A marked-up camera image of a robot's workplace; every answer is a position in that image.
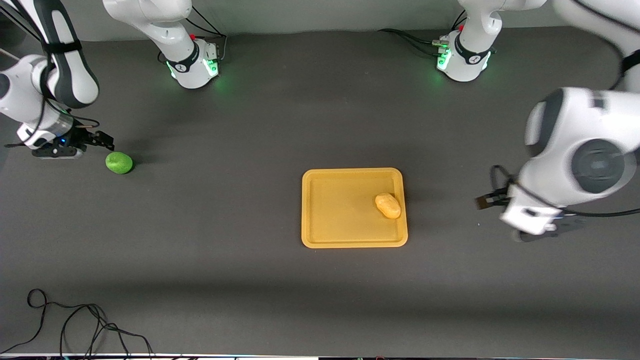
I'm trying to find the dark grey table mat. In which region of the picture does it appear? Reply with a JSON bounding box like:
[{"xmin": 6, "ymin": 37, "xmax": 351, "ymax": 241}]
[{"xmin": 0, "ymin": 17, "xmax": 640, "ymax": 358}]

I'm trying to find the yellow potato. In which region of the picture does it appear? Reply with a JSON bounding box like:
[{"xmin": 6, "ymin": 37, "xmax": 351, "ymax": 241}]
[{"xmin": 374, "ymin": 192, "xmax": 402, "ymax": 220}]

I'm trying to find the green lime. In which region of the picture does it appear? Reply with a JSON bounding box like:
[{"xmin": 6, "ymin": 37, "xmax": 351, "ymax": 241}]
[{"xmin": 105, "ymin": 152, "xmax": 134, "ymax": 175}]

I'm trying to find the thin black loose cable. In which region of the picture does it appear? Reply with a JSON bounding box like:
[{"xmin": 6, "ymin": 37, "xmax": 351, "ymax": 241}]
[{"xmin": 0, "ymin": 288, "xmax": 156, "ymax": 358}]

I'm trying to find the black right base cable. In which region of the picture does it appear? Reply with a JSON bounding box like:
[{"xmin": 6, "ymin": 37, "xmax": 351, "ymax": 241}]
[{"xmin": 182, "ymin": 9, "xmax": 228, "ymax": 63}]

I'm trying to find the yellow plastic tray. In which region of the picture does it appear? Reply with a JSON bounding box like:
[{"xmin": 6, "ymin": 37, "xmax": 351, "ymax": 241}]
[{"xmin": 301, "ymin": 167, "xmax": 409, "ymax": 249}]

